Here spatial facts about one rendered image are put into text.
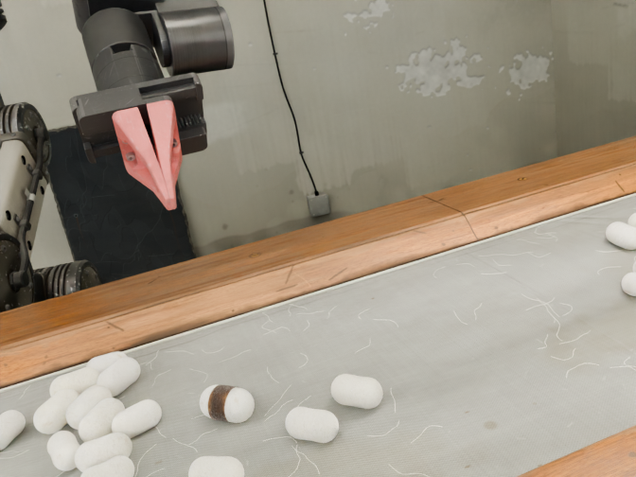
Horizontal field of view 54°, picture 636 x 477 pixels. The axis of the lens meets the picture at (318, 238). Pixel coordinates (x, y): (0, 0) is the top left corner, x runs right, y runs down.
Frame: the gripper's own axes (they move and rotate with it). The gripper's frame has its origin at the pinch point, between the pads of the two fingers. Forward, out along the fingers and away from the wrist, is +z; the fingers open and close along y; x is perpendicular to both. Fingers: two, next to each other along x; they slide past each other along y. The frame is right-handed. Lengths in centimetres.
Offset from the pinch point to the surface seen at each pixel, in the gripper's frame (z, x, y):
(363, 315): 11.2, 7.2, 12.4
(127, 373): 10.1, 6.2, -6.4
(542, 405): 24.6, -3.6, 16.4
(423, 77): -130, 132, 122
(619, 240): 13.3, 4.3, 35.3
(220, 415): 17.1, 1.0, -1.2
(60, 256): -119, 171, -33
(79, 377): 9.1, 6.4, -9.7
